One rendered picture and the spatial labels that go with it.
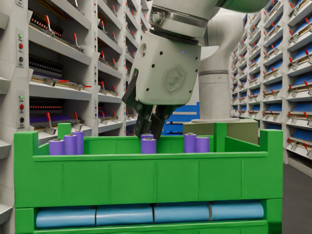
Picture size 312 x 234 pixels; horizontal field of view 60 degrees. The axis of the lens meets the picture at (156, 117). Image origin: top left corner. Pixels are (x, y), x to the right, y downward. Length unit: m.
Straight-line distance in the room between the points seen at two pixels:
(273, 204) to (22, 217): 0.28
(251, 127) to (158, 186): 0.73
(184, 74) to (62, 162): 0.22
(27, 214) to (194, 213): 0.18
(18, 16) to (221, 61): 0.72
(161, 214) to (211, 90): 0.78
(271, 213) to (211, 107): 0.74
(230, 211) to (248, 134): 0.68
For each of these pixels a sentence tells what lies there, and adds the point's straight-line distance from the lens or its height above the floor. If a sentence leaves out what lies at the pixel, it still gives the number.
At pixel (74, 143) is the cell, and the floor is 0.38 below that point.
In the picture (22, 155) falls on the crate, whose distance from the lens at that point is 0.32.
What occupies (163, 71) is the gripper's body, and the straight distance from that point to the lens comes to 0.39.
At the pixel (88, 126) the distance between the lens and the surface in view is 1.60.
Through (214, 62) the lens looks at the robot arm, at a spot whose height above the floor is 0.60.
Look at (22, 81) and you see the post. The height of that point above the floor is 0.52.
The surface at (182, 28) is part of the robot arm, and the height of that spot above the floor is 0.53.
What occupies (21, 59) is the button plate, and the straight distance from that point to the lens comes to 1.01.
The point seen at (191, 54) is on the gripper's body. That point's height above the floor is 0.51.
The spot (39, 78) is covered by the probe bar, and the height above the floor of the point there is 0.55.
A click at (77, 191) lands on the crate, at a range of 0.31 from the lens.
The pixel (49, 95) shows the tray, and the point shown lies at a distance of 1.19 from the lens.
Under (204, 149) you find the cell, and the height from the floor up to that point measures 0.37.
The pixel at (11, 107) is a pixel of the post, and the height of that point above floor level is 0.43.
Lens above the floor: 0.42
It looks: 2 degrees down
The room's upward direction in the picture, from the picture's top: straight up
